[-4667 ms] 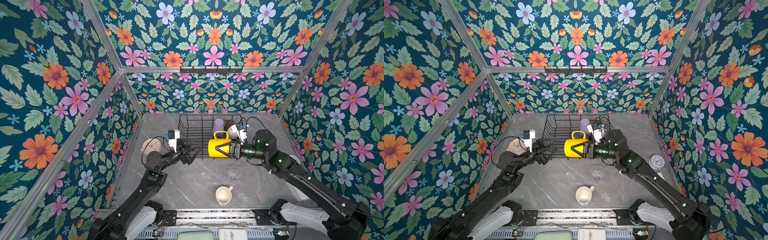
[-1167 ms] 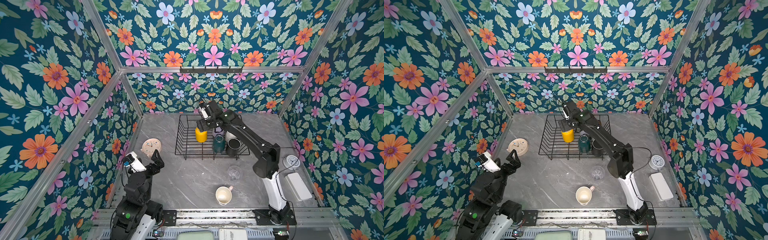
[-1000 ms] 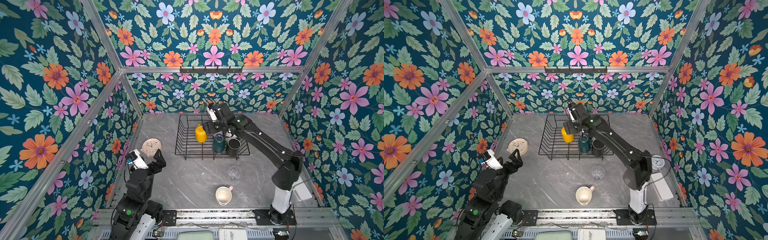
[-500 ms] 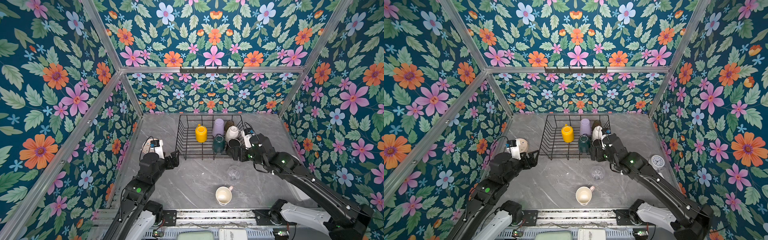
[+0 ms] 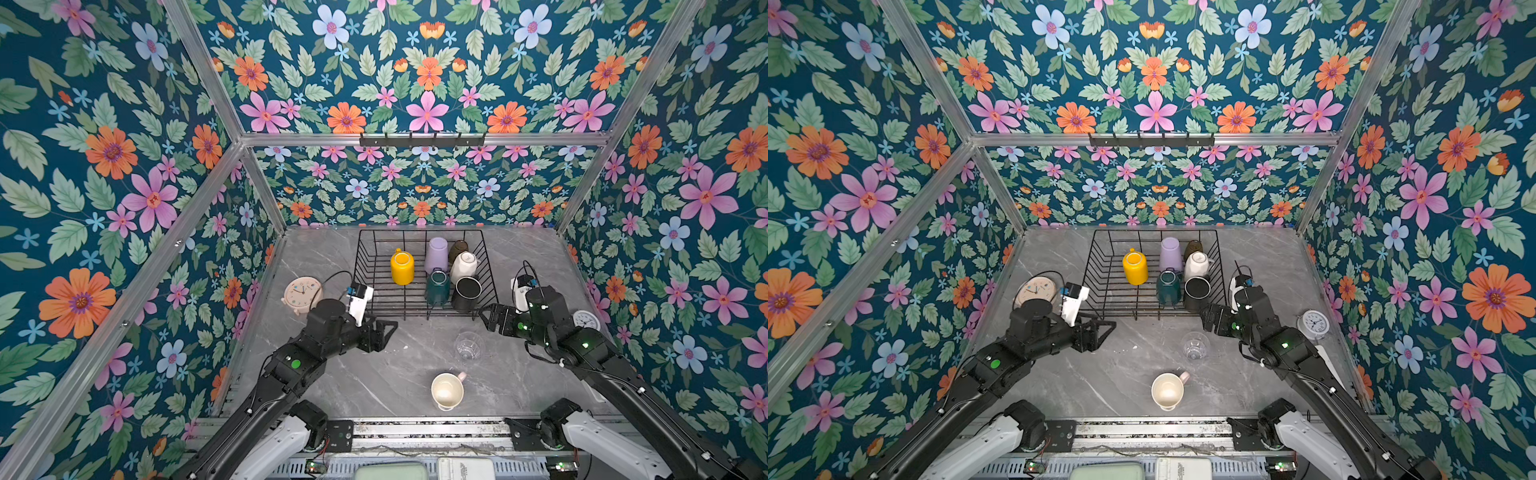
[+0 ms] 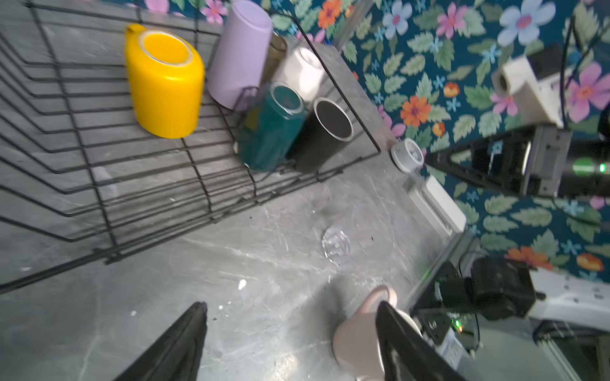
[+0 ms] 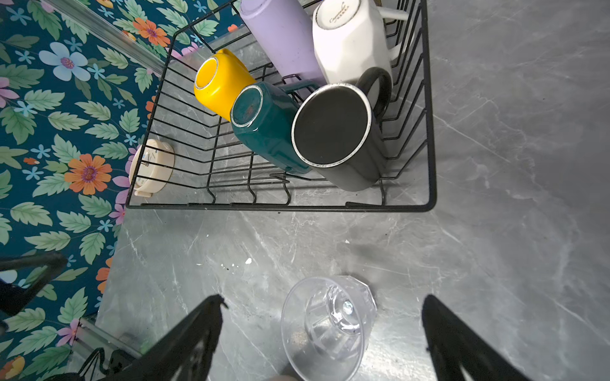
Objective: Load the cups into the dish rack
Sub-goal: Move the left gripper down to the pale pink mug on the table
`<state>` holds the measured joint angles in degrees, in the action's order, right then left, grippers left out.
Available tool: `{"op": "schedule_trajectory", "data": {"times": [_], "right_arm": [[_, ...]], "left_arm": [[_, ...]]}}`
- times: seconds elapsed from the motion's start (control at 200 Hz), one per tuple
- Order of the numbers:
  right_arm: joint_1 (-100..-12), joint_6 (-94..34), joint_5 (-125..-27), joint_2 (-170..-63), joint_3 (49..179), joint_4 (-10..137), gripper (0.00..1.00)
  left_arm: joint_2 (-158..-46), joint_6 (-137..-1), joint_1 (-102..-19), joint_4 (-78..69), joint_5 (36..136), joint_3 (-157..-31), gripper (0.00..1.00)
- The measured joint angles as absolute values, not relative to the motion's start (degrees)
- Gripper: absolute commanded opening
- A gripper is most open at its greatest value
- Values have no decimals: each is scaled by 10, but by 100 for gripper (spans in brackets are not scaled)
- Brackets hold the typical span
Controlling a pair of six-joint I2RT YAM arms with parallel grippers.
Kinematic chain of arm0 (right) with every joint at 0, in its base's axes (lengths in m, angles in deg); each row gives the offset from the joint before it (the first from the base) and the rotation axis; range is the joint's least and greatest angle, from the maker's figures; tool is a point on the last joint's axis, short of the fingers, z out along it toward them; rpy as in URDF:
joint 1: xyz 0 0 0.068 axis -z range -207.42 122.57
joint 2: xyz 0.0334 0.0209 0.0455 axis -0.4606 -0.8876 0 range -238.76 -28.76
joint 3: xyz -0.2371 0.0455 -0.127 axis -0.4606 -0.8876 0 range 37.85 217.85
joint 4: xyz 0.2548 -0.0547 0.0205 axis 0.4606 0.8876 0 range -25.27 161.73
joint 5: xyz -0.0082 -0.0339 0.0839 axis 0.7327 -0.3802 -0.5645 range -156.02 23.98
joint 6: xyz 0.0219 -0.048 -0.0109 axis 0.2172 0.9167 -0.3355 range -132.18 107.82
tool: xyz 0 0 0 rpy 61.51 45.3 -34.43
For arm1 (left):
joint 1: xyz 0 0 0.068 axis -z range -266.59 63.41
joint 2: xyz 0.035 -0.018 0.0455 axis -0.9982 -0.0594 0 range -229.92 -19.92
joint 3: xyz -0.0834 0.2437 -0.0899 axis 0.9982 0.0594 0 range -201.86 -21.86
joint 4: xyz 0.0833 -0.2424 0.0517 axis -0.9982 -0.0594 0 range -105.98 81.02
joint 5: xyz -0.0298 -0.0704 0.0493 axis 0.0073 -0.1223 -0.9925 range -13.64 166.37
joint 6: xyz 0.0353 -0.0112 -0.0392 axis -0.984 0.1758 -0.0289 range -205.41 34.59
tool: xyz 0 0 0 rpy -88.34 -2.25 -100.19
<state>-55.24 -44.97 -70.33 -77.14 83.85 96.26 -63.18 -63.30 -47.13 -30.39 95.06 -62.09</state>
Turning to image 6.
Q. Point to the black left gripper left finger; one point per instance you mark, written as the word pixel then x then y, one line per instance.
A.
pixel 177 353

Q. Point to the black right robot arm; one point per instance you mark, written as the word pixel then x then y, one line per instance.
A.
pixel 586 171

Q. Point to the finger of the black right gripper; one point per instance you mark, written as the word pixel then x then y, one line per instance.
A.
pixel 457 160

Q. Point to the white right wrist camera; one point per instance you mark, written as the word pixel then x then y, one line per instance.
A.
pixel 532 81

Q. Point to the black mug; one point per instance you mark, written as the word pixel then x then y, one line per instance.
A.
pixel 325 132

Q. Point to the white rectangular box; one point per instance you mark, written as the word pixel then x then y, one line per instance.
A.
pixel 438 208

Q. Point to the lavender plastic cup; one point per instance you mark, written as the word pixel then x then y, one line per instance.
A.
pixel 235 72

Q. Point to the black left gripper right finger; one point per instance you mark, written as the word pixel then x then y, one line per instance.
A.
pixel 404 353

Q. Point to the green mug white inside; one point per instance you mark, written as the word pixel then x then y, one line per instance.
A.
pixel 271 128

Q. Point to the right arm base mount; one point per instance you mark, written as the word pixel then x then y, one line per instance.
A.
pixel 496 289

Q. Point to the white round clock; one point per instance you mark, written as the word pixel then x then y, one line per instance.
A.
pixel 407 156

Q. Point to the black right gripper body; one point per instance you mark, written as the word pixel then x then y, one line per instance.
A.
pixel 527 161

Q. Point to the clear glass cup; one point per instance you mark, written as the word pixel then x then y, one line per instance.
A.
pixel 346 244

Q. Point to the white faceted mug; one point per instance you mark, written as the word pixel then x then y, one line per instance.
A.
pixel 303 72

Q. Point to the yellow mug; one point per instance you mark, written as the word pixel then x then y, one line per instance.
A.
pixel 166 79

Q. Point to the black wire dish rack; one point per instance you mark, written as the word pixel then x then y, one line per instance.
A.
pixel 81 181

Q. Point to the cream mug pink handle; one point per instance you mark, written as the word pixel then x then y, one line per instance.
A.
pixel 355 343

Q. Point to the brown textured cup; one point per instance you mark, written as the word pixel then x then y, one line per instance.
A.
pixel 277 51

